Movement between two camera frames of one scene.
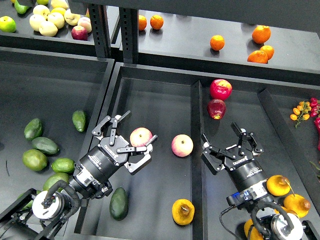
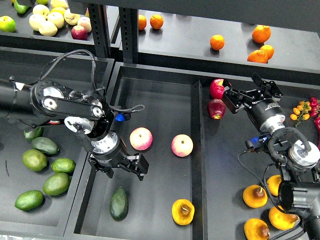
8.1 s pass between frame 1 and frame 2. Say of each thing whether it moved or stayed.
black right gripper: moved
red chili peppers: stayed
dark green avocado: stayed
